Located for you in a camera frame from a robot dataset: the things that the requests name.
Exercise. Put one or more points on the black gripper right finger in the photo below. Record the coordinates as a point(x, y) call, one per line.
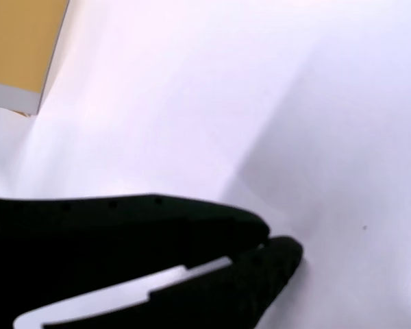
point(226, 294)

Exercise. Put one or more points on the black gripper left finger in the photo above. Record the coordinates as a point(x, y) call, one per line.
point(106, 240)

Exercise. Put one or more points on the yellow square tray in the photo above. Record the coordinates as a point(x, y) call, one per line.
point(17, 41)

